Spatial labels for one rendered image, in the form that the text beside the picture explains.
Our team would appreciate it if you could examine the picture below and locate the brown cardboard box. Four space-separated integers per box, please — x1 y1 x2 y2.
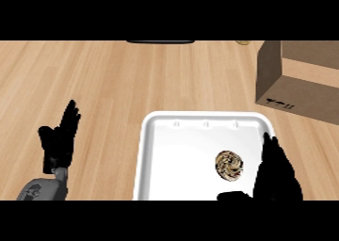
254 40 339 128

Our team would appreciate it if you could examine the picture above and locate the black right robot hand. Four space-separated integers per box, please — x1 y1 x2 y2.
216 132 304 201

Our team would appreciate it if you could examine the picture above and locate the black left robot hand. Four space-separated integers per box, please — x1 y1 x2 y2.
37 99 84 175

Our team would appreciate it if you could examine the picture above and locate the white plastic tray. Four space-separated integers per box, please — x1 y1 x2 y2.
133 110 277 201

